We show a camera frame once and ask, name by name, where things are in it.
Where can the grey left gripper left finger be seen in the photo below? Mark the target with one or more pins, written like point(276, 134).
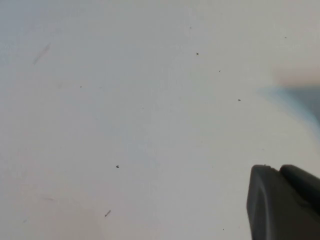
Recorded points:
point(265, 205)

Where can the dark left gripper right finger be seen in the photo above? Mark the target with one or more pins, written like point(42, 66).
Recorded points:
point(302, 187)

